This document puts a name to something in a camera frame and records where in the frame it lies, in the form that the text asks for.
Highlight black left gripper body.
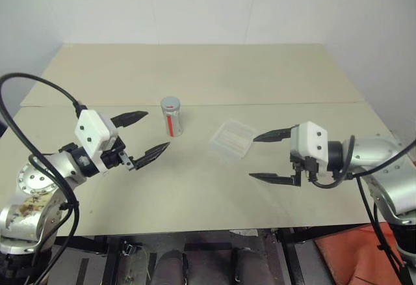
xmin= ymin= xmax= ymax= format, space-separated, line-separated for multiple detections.
xmin=99 ymin=137 xmax=136 ymax=172

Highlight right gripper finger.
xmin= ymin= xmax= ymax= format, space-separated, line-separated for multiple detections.
xmin=252 ymin=126 xmax=294 ymax=143
xmin=248 ymin=167 xmax=304 ymax=187

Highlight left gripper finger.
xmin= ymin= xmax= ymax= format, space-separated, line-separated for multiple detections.
xmin=109 ymin=111 xmax=150 ymax=129
xmin=131 ymin=141 xmax=172 ymax=171

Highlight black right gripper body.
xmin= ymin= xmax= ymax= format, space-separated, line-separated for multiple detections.
xmin=290 ymin=154 xmax=322 ymax=184

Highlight clear bottle with red stripe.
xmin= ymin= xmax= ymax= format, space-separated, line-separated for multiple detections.
xmin=161 ymin=106 xmax=183 ymax=139

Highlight clear plastic container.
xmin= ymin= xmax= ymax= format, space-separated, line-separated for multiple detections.
xmin=207 ymin=118 xmax=259 ymax=161

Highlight silver bottle cap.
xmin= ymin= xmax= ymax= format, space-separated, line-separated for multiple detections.
xmin=160 ymin=96 xmax=181 ymax=113

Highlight dark rounded shape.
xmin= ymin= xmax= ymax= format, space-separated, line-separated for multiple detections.
xmin=231 ymin=247 xmax=270 ymax=285

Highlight orange-red cloth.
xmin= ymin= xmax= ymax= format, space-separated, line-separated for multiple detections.
xmin=314 ymin=224 xmax=406 ymax=285

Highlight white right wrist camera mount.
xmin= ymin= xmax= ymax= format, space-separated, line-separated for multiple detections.
xmin=290 ymin=121 xmax=335 ymax=179

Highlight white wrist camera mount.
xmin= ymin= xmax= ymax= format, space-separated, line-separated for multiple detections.
xmin=74 ymin=109 xmax=118 ymax=177
xmin=290 ymin=121 xmax=335 ymax=179

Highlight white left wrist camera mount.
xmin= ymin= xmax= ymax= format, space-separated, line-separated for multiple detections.
xmin=74 ymin=109 xmax=118 ymax=177

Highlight black table frame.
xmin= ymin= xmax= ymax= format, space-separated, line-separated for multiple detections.
xmin=48 ymin=226 xmax=315 ymax=285

